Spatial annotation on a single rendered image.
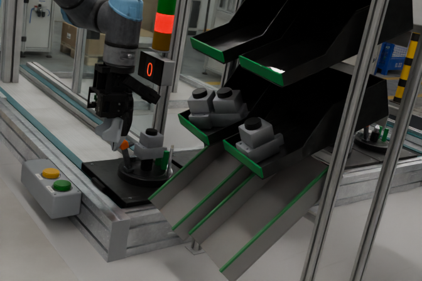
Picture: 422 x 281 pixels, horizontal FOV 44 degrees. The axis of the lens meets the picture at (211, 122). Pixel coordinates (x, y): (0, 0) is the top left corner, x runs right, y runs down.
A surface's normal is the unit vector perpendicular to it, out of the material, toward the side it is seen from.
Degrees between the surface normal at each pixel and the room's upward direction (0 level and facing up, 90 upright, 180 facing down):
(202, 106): 108
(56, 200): 90
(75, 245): 0
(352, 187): 90
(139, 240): 90
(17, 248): 0
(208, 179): 45
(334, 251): 0
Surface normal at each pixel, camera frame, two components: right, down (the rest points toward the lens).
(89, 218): -0.78, 0.05
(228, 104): -0.34, 0.52
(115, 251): 0.60, 0.33
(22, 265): 0.18, -0.94
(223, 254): -0.50, -0.67
